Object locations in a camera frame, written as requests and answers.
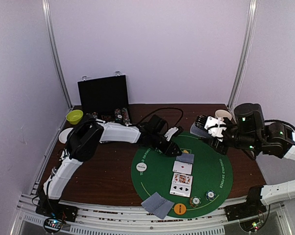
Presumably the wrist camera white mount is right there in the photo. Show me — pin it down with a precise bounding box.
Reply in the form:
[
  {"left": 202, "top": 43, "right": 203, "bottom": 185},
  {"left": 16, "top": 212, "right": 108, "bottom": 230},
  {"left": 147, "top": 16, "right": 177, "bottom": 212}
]
[
  {"left": 164, "top": 126, "right": 184, "bottom": 141},
  {"left": 195, "top": 115, "right": 227, "bottom": 141}
]

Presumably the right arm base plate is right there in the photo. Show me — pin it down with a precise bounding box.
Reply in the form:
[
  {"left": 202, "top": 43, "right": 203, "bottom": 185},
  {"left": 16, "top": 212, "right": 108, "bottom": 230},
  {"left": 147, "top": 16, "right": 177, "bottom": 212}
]
[{"left": 225, "top": 202, "right": 267, "bottom": 221}]

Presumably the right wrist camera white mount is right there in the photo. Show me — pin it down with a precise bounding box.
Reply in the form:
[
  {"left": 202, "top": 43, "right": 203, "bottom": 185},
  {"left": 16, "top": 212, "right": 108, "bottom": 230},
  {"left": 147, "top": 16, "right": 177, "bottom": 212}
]
[{"left": 195, "top": 115, "right": 227, "bottom": 141}]

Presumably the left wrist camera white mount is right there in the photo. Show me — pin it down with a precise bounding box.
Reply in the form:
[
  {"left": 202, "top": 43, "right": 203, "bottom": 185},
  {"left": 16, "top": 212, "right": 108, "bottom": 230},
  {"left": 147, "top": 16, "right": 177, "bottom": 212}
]
[{"left": 164, "top": 126, "right": 184, "bottom": 141}]

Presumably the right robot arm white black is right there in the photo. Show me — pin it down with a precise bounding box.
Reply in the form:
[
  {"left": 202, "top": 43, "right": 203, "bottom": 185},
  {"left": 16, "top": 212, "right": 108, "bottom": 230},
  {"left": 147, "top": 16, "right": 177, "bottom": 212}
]
[{"left": 204, "top": 103, "right": 295, "bottom": 216}]

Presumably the king of diamonds card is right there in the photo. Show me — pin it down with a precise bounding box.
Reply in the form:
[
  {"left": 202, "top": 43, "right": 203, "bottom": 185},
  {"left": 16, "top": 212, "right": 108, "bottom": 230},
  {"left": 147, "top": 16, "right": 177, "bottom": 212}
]
[{"left": 172, "top": 172, "right": 193, "bottom": 186}]

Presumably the right aluminium frame post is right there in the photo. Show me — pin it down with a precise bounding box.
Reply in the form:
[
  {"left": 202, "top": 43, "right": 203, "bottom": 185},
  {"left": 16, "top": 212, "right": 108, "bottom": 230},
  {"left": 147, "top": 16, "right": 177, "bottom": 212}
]
[{"left": 227, "top": 0, "right": 258, "bottom": 112}]

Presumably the deck of cards clear box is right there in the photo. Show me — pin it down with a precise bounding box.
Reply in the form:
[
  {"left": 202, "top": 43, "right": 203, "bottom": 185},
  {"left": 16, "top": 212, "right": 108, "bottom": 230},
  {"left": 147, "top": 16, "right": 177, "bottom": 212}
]
[{"left": 190, "top": 122, "right": 212, "bottom": 139}]

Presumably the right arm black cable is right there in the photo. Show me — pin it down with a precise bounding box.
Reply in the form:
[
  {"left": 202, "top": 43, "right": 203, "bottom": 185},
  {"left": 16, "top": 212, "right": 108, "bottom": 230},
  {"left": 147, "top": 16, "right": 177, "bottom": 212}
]
[{"left": 263, "top": 119, "right": 295, "bottom": 138}]

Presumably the white orange bowl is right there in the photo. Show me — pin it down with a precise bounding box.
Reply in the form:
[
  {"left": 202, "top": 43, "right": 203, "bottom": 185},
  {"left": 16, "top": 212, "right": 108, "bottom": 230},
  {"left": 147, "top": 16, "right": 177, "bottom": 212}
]
[{"left": 58, "top": 127, "right": 73, "bottom": 144}]

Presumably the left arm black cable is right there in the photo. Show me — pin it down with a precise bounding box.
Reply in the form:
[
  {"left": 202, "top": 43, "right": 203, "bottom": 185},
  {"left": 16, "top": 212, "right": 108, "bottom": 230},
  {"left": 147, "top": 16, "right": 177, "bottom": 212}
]
[{"left": 137, "top": 107, "right": 184, "bottom": 130}]

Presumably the face down card blue back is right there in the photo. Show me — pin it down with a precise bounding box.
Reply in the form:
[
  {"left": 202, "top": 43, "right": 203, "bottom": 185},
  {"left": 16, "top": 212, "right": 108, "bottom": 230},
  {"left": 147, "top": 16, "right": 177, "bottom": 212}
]
[{"left": 176, "top": 153, "right": 194, "bottom": 164}]

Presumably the dealt playing cards blue back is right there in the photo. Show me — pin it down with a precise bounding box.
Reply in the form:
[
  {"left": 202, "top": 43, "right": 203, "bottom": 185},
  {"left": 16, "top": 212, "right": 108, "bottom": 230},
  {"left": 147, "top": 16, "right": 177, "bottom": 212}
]
[{"left": 152, "top": 199, "right": 174, "bottom": 219}]

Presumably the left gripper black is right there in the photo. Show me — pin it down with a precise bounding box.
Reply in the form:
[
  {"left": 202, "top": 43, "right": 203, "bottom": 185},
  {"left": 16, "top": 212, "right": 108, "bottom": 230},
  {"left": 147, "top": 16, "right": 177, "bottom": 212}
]
[{"left": 150, "top": 132, "right": 182, "bottom": 157}]

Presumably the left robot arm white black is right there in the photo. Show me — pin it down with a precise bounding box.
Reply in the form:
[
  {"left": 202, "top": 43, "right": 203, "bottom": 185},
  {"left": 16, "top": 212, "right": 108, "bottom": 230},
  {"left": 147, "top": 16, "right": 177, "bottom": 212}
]
[{"left": 37, "top": 114, "right": 183, "bottom": 217}]

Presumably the three of spades card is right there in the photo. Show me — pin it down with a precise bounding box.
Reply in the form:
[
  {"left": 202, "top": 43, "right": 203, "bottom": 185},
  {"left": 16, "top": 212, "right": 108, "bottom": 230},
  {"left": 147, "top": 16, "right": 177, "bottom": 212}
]
[{"left": 169, "top": 183, "right": 191, "bottom": 197}]

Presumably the right circuit board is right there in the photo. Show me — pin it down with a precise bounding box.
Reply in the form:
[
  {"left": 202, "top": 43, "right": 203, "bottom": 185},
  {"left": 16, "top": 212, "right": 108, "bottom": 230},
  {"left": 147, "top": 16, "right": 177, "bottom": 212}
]
[{"left": 240, "top": 219, "right": 263, "bottom": 233}]

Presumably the orange big blind button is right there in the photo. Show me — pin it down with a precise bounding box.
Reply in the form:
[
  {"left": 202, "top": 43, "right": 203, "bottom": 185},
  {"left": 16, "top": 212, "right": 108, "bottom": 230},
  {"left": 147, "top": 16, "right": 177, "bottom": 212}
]
[{"left": 174, "top": 203, "right": 187, "bottom": 215}]

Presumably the ace of diamonds card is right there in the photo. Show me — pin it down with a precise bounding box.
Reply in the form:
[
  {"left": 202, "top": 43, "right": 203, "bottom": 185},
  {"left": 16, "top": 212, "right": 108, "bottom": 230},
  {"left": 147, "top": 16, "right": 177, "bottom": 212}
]
[{"left": 172, "top": 161, "right": 193, "bottom": 175}]

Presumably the circuit board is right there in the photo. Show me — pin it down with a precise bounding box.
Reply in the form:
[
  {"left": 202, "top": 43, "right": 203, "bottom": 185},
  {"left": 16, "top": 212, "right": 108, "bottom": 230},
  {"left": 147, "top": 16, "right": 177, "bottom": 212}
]
[
  {"left": 240, "top": 219, "right": 263, "bottom": 233},
  {"left": 43, "top": 218, "right": 64, "bottom": 234}
]

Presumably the white dealer button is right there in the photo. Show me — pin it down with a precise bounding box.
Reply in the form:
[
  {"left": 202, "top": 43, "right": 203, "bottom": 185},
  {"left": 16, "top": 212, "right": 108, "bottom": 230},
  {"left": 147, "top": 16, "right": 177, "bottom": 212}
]
[{"left": 136, "top": 162, "right": 147, "bottom": 172}]

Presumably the black poker chip case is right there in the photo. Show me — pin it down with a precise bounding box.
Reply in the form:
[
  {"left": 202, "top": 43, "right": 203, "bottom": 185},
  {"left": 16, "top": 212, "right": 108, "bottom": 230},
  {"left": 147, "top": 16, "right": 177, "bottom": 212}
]
[{"left": 77, "top": 75, "right": 129, "bottom": 121}]

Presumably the round green poker mat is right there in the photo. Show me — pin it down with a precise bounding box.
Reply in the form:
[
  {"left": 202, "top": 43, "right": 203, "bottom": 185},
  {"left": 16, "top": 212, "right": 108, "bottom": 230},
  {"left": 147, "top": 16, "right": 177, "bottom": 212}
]
[{"left": 131, "top": 132, "right": 233, "bottom": 218}]

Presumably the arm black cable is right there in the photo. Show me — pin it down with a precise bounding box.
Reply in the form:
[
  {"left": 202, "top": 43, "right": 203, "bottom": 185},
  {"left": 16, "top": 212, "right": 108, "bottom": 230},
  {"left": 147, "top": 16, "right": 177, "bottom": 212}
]
[
  {"left": 263, "top": 119, "right": 295, "bottom": 138},
  {"left": 137, "top": 107, "right": 184, "bottom": 130}
]

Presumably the green bowl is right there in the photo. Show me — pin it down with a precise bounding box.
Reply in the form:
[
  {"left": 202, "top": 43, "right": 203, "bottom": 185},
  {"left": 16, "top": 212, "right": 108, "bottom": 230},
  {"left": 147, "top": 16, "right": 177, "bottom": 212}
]
[{"left": 66, "top": 110, "right": 83, "bottom": 125}]

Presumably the white patterned mug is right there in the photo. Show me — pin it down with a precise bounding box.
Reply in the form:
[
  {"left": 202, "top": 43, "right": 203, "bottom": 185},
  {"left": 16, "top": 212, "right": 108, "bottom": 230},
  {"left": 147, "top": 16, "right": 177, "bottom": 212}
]
[{"left": 215, "top": 110, "right": 232, "bottom": 120}]

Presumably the aluminium frame post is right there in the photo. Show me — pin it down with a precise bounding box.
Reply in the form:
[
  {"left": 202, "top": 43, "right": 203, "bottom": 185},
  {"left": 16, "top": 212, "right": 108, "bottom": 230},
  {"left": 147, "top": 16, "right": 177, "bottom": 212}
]
[
  {"left": 42, "top": 0, "right": 73, "bottom": 109},
  {"left": 227, "top": 0, "right": 258, "bottom": 112}
]

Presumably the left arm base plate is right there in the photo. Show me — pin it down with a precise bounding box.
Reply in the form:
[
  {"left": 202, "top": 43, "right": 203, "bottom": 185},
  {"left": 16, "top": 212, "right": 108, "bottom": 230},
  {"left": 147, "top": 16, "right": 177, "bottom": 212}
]
[{"left": 35, "top": 204, "right": 78, "bottom": 222}]

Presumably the left aluminium frame post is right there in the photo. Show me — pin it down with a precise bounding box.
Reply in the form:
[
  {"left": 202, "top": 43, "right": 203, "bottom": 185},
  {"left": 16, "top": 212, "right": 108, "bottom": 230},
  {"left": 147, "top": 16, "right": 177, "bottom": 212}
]
[{"left": 42, "top": 0, "right": 73, "bottom": 109}]

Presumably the chip row in case right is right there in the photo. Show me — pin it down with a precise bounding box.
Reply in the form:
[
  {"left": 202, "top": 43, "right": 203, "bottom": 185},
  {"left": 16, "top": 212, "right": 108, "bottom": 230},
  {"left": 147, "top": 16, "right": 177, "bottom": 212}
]
[{"left": 114, "top": 107, "right": 131, "bottom": 125}]

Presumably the left circuit board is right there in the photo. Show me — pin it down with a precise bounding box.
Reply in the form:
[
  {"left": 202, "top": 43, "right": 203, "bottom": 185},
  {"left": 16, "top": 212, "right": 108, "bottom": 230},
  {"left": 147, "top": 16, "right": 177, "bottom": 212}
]
[{"left": 43, "top": 218, "right": 64, "bottom": 234}]

